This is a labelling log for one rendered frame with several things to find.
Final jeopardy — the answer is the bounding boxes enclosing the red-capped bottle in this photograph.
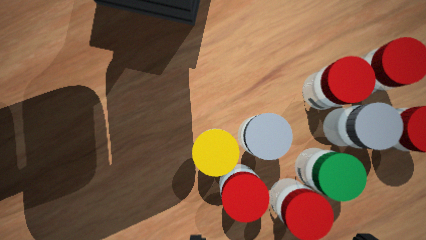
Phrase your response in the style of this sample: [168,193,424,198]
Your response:
[269,178,334,240]
[388,106,426,153]
[302,56,376,110]
[360,37,426,94]
[219,164,270,223]

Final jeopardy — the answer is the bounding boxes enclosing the white bottle with green cap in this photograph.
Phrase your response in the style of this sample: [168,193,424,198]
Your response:
[295,148,367,202]

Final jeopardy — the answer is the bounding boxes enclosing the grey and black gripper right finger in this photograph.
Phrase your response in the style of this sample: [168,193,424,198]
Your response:
[353,233,379,240]

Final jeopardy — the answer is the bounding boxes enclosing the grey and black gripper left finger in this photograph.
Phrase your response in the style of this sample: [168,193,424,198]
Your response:
[190,235,206,240]

